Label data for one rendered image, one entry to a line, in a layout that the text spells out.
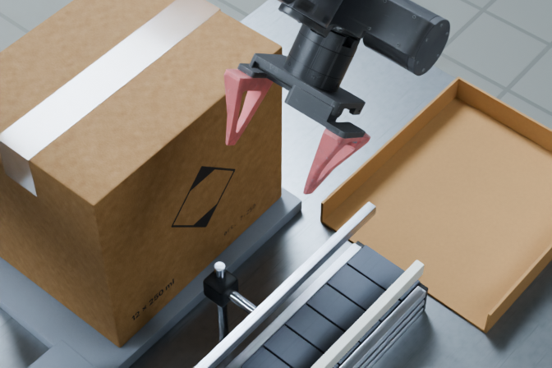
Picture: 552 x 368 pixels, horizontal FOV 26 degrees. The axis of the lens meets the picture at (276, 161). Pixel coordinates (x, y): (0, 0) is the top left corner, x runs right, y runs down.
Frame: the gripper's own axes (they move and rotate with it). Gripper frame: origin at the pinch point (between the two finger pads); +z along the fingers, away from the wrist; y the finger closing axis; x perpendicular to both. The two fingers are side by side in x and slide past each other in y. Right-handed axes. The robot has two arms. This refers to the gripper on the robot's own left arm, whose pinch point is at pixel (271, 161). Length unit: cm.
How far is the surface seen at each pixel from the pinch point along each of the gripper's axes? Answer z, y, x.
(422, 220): 9.1, 3.6, 42.5
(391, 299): 13.8, 10.1, 24.0
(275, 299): 17.1, 1.8, 12.5
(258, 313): 18.7, 1.5, 10.5
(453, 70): 10, -46, 174
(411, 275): 11.1, 10.0, 27.0
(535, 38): -4, -36, 192
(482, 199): 4.1, 7.7, 48.5
